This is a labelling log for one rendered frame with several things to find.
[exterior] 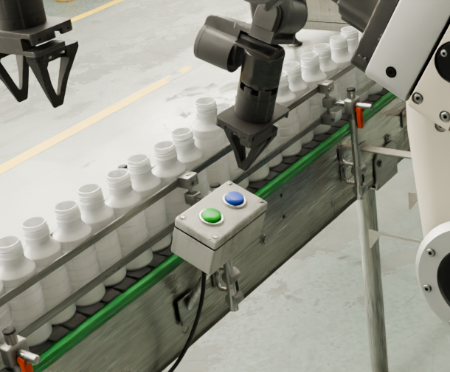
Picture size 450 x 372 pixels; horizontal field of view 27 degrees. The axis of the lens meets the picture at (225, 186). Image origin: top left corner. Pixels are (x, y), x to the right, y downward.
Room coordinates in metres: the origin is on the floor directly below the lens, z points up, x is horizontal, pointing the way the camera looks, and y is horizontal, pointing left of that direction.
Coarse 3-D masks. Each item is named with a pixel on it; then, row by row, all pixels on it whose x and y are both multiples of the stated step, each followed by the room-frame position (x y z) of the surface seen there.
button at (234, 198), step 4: (232, 192) 1.30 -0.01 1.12; (236, 192) 1.30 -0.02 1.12; (228, 196) 1.29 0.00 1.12; (232, 196) 1.29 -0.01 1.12; (236, 196) 1.29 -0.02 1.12; (240, 196) 1.29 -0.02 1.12; (228, 200) 1.28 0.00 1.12; (232, 200) 1.28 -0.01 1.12; (236, 200) 1.28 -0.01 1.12; (240, 200) 1.29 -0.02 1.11; (232, 204) 1.28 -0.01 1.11; (236, 204) 1.28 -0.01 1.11
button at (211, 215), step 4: (208, 208) 1.26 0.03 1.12; (212, 208) 1.26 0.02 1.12; (204, 212) 1.25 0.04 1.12; (208, 212) 1.25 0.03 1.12; (212, 212) 1.25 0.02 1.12; (216, 212) 1.25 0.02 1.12; (220, 212) 1.25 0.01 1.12; (204, 216) 1.24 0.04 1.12; (208, 216) 1.24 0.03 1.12; (212, 216) 1.24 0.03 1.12; (216, 216) 1.24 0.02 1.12; (220, 216) 1.24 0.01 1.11; (208, 220) 1.24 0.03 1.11; (212, 220) 1.23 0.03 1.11; (216, 220) 1.24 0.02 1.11; (220, 220) 1.24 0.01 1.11
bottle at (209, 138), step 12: (204, 108) 1.50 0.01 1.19; (216, 108) 1.52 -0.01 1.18; (204, 120) 1.50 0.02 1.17; (204, 132) 1.49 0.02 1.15; (216, 132) 1.49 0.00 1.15; (204, 144) 1.49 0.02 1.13; (216, 144) 1.49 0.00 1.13; (204, 156) 1.49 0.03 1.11; (216, 168) 1.49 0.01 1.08; (228, 168) 1.51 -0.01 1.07; (216, 180) 1.49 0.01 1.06; (228, 180) 1.51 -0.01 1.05
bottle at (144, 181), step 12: (132, 156) 1.41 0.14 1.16; (144, 156) 1.41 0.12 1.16; (132, 168) 1.38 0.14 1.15; (144, 168) 1.38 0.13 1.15; (132, 180) 1.38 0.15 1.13; (144, 180) 1.38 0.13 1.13; (156, 180) 1.39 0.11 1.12; (144, 192) 1.36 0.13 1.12; (156, 192) 1.37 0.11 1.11; (156, 204) 1.37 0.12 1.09; (156, 216) 1.37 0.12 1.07; (156, 228) 1.37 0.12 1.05; (168, 240) 1.38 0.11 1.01
